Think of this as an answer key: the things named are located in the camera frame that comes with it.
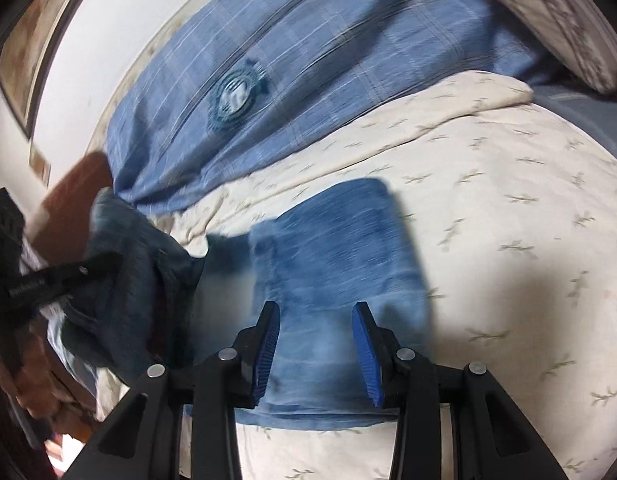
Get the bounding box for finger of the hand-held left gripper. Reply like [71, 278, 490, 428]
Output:
[8, 252, 124, 307]

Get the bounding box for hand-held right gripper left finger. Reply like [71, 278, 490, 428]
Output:
[66, 301, 282, 480]

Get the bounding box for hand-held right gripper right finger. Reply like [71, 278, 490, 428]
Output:
[351, 302, 571, 480]

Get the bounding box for blue denim pants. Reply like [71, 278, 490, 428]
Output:
[46, 177, 434, 433]

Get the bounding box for small framed picture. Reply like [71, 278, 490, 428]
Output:
[28, 142, 52, 186]

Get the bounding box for brown upholstered headboard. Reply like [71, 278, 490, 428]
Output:
[26, 152, 114, 266]

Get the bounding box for cream leaf-print bed sheet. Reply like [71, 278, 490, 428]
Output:
[93, 71, 617, 480]

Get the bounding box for large framed picture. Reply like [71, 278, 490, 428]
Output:
[0, 0, 104, 138]

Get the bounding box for blue plaid blanket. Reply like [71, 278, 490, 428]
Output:
[104, 0, 554, 216]

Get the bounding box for grey-blue bed sheet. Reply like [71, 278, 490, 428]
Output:
[531, 85, 617, 171]

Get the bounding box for striped floral pillow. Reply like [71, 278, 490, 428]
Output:
[451, 0, 617, 96]

